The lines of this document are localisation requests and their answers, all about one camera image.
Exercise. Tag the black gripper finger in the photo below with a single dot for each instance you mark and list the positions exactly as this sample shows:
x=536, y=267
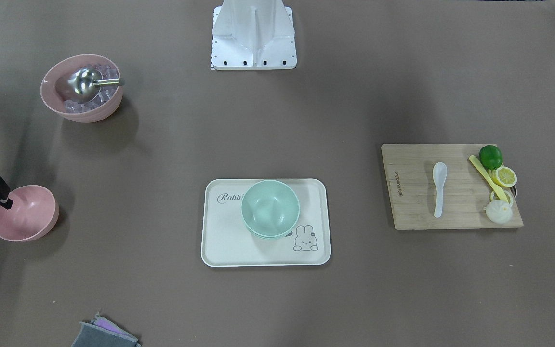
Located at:
x=6, y=202

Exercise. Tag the small pink bowl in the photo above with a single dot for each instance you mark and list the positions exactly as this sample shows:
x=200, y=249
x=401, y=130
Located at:
x=33, y=214

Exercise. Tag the white ceramic spoon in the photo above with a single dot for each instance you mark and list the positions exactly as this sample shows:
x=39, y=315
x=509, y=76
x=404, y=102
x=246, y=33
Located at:
x=439, y=175

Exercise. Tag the large pink ice bowl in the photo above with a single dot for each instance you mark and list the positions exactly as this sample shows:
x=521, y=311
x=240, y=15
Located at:
x=102, y=106

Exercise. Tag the mint green bowl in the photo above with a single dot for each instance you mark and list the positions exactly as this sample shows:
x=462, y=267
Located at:
x=270, y=209

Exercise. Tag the metal ice scoop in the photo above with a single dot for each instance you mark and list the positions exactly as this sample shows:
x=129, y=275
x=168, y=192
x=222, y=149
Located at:
x=83, y=85

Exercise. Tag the grey purple folded cloth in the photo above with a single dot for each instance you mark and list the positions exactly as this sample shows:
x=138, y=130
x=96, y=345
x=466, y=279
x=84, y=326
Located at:
x=102, y=332

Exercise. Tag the cream rabbit tray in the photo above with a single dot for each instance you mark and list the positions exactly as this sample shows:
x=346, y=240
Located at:
x=227, y=242

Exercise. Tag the bamboo cutting board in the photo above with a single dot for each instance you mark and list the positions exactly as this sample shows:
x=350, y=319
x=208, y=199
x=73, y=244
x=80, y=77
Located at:
x=409, y=173

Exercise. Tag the green lime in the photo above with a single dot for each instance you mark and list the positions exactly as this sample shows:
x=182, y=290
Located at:
x=490, y=157

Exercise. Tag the lemon slice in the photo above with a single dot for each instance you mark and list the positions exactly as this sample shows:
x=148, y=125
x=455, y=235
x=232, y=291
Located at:
x=509, y=196
x=504, y=176

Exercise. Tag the yellow plastic knife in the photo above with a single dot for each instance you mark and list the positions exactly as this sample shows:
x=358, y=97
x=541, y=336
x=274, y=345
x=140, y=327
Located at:
x=499, y=192

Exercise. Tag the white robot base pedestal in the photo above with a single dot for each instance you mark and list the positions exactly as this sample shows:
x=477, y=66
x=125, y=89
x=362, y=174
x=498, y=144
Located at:
x=253, y=35

